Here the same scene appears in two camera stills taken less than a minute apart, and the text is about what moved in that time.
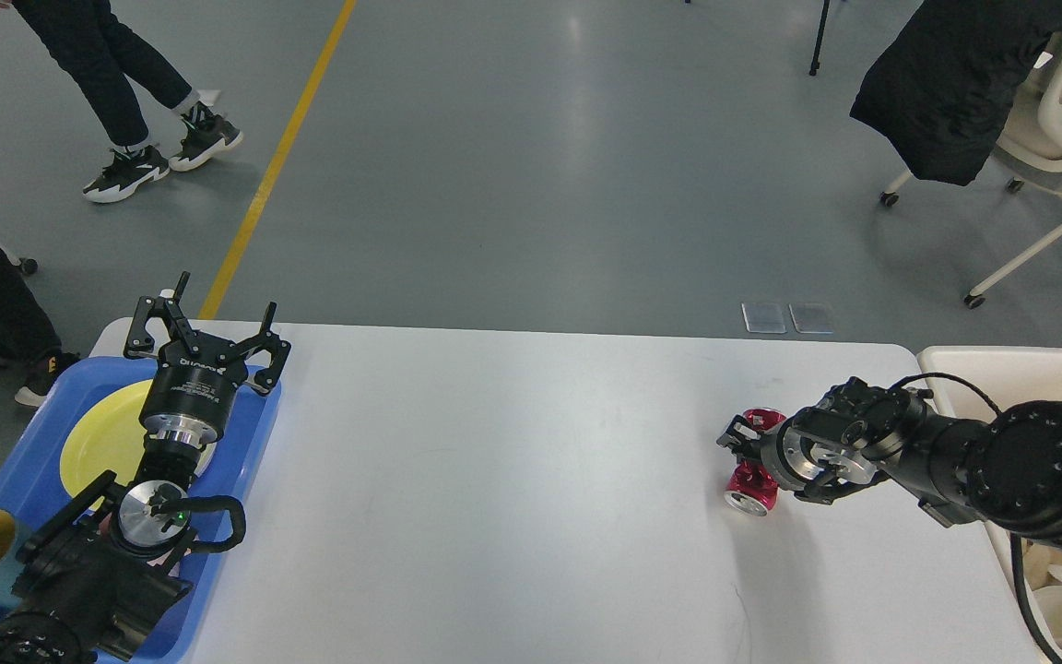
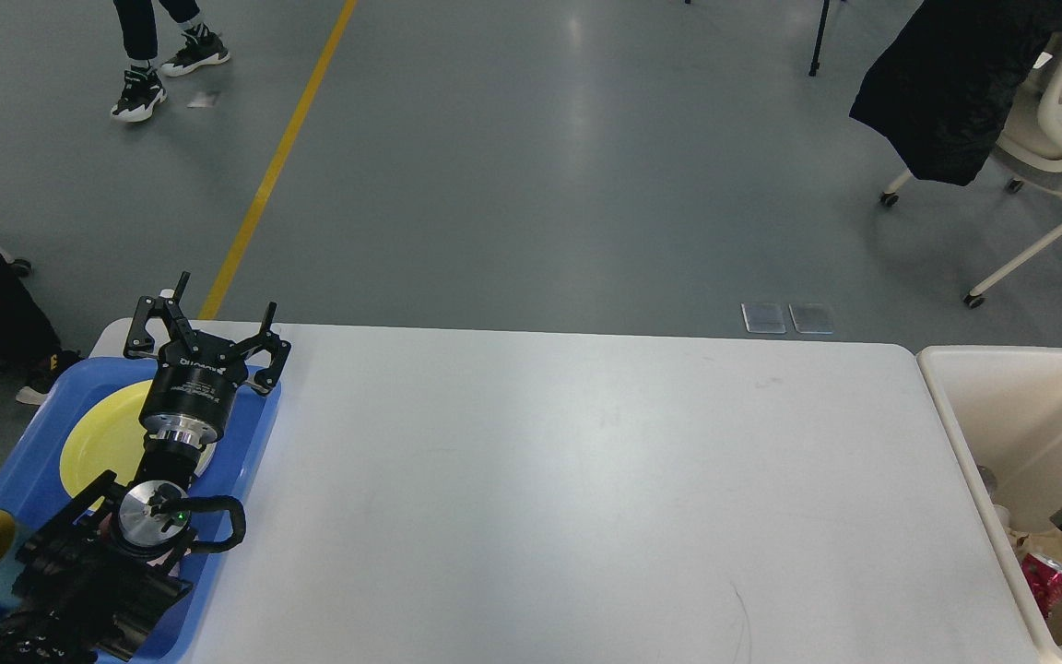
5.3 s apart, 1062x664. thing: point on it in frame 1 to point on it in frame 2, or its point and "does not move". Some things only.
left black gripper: (192, 385) does not move
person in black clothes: (15, 332) does not move
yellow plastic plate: (107, 434) does not move
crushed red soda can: (751, 487) to (1048, 581)
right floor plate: (812, 317) does not move
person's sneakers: (206, 137) to (142, 89)
